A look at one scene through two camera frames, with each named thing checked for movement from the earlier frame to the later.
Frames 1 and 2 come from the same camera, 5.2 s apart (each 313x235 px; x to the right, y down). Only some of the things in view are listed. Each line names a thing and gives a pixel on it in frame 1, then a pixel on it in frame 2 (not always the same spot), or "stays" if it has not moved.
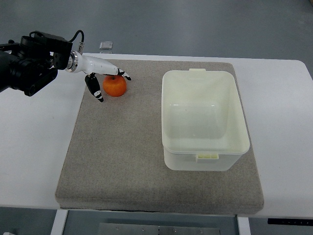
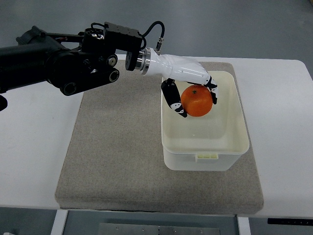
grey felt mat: x=113 y=158 stays
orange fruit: x=114 y=85 to x=197 y=100
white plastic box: x=203 y=127 stays
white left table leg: x=60 y=217 stays
